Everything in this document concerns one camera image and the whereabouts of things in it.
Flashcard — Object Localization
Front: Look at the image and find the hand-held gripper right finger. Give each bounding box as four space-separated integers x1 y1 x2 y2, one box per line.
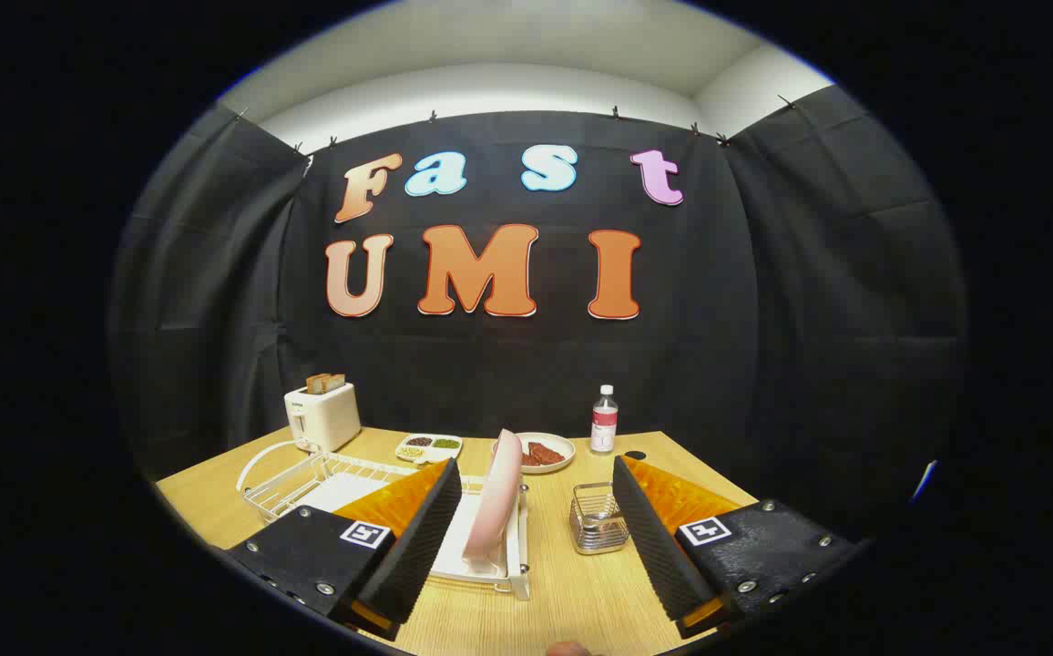
613 455 861 641

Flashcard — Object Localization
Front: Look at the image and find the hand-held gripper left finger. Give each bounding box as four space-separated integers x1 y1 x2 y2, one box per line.
226 458 463 641

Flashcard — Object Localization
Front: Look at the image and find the metal wire basket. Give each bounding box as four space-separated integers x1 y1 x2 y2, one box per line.
569 482 630 556

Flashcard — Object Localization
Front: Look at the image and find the pink plate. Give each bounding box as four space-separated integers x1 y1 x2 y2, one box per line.
463 428 525 564

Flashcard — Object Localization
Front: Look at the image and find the white wire dish rack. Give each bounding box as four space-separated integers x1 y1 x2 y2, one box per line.
235 440 532 602

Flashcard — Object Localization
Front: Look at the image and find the white sectioned bean dish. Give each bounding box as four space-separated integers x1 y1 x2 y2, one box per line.
395 433 464 465

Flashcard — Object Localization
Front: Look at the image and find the white round food plate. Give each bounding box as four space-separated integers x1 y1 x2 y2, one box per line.
493 432 577 475

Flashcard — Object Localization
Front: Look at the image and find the clear bottle with red label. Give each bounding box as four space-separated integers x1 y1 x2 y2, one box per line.
590 384 619 455

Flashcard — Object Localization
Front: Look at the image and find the white toaster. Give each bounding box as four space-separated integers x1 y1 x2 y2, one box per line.
284 383 363 454

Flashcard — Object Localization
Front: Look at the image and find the black backdrop cloth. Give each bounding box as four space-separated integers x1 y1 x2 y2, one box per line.
107 84 969 538

